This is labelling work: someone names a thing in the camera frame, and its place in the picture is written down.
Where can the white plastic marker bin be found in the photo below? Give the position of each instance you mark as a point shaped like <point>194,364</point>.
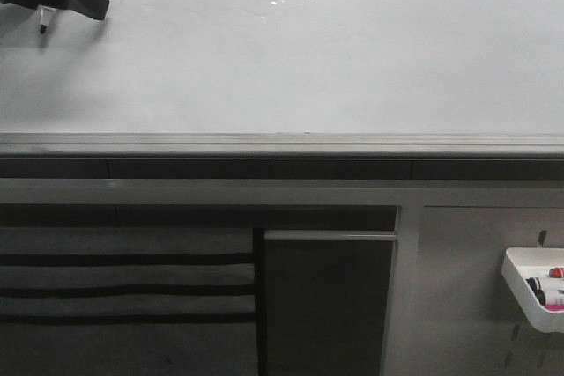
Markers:
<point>521,263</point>

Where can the grey pegboard panel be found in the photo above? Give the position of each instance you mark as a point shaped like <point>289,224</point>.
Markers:
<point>457,315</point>

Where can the pink capped marker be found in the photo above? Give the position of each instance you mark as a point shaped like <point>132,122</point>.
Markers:
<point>552,300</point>

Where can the dark grey cabinet panel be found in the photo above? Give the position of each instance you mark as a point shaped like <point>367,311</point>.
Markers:
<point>326,301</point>

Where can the white whiteboard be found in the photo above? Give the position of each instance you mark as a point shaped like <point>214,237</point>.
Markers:
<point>287,66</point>

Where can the red capped marker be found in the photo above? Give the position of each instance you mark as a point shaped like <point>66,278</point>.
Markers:
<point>556,272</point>

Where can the black capped marker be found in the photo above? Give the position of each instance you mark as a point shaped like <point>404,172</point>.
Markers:
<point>545,283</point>

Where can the grey slatted panel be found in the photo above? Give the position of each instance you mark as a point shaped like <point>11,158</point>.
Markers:
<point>129,301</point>

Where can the black whiteboard marker with tape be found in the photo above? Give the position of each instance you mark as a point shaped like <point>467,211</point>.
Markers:
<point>46,16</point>

